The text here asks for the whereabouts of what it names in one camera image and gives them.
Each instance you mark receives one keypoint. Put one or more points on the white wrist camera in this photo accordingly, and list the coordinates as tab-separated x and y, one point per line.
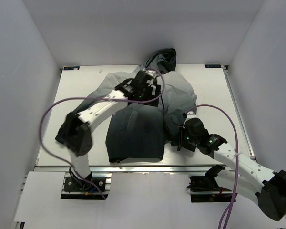
151	72
189	115

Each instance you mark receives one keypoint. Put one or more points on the blue right corner label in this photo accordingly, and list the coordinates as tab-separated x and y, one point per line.
213	66

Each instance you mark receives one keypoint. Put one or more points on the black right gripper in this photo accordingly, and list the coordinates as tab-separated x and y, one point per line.
181	141

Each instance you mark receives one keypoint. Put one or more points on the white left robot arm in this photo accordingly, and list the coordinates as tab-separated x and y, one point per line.
77	129

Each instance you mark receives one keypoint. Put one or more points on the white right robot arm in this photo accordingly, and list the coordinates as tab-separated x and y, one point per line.
261	185

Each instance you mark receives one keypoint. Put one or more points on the grey black gradient jacket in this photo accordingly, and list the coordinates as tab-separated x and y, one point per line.
176	95

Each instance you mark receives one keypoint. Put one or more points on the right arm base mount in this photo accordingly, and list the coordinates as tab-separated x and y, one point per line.
205	189

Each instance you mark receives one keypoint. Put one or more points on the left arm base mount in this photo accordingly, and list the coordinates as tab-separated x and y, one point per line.
77	189

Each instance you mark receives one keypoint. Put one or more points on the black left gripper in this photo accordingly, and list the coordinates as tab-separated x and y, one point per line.
157	92

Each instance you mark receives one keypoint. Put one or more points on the blue left corner label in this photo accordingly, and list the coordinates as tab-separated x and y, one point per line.
71	68

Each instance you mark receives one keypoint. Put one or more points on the blue corner label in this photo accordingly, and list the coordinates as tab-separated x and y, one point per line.
71	68
213	66

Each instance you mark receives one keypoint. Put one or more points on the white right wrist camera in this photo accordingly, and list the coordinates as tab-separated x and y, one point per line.
189	115

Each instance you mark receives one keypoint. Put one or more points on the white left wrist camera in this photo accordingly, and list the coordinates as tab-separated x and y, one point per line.
151	72

